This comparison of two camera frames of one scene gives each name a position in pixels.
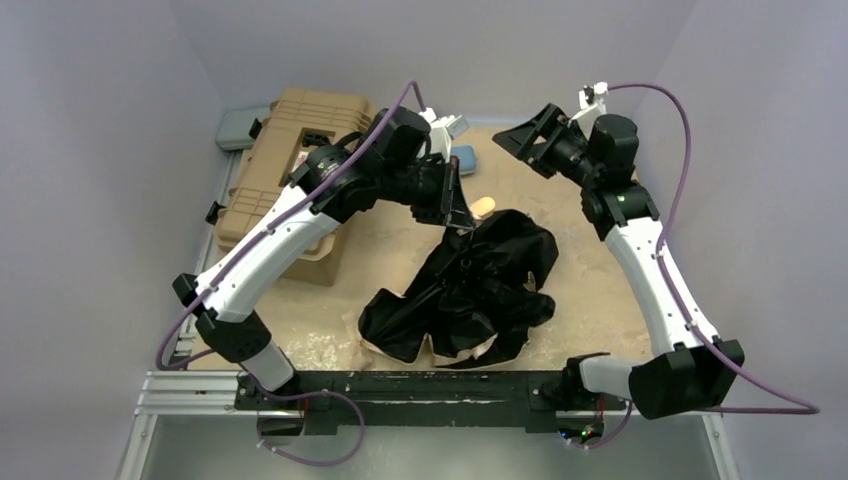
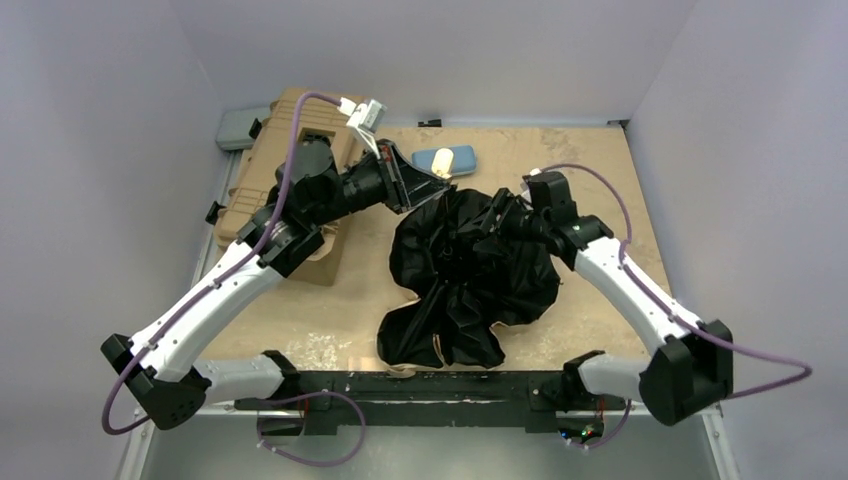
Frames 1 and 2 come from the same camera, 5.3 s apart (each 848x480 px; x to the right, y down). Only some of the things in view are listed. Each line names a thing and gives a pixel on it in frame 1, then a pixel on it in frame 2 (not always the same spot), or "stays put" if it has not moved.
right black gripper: [553, 142] → [502, 214]
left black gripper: [436, 192] → [392, 180]
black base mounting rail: [435, 402] stays put
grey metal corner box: [238, 128] stays put
